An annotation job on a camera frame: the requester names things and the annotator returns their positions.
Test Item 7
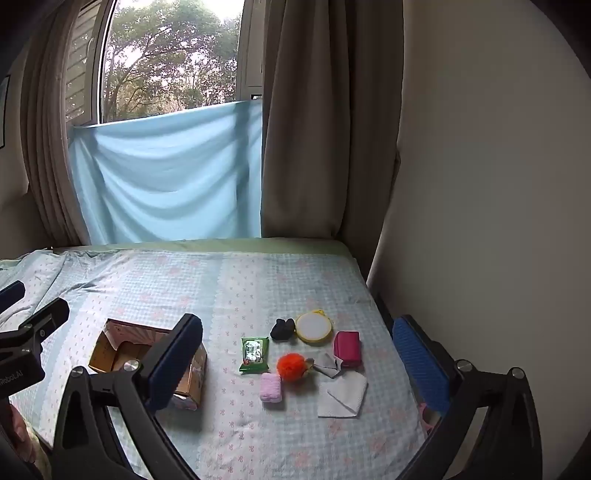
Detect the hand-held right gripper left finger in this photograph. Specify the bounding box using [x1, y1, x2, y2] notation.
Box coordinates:
[50, 313, 204, 480]

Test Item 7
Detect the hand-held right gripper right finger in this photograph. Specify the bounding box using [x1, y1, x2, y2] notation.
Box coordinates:
[392, 315, 544, 480]

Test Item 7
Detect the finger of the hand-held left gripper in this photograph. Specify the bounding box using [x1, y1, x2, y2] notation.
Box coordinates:
[0, 298, 70, 352]
[0, 280, 27, 324]

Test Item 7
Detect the cardboard box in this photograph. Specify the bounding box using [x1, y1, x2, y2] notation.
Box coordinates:
[88, 318, 208, 411]

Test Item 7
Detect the green wet wipes packet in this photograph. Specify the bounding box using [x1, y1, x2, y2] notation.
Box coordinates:
[239, 337, 271, 374]

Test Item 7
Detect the white paper towel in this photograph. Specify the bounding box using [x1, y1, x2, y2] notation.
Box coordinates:
[317, 370, 369, 420]

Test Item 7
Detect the small grey cloth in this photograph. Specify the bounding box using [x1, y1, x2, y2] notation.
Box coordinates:
[311, 353, 345, 380]

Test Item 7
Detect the pink fluffy scrunchie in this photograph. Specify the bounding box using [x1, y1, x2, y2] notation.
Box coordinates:
[259, 372, 283, 404]

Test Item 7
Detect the orange fluffy pompom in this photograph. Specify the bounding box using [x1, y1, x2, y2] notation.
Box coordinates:
[277, 353, 315, 383]

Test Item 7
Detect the person's left hand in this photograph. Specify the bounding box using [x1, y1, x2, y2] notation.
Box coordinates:
[8, 405, 38, 463]

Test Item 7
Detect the checked floral bed sheet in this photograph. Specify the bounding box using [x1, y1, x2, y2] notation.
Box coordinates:
[0, 249, 439, 480]

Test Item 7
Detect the black scrunchie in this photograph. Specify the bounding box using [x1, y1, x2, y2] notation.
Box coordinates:
[270, 318, 296, 343]

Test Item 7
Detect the green mattress cover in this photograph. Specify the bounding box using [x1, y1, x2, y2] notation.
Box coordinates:
[51, 239, 356, 260]

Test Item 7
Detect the beige curtain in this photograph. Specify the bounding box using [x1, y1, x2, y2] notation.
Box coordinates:
[21, 0, 116, 245]
[261, 0, 404, 287]

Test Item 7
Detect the light blue hanging cloth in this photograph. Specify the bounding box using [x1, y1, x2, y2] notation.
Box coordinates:
[68, 100, 264, 245]

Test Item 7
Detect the window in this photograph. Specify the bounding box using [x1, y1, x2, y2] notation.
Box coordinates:
[65, 0, 264, 127]

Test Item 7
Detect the framed wall picture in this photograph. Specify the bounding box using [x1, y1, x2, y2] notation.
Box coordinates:
[0, 74, 11, 149]

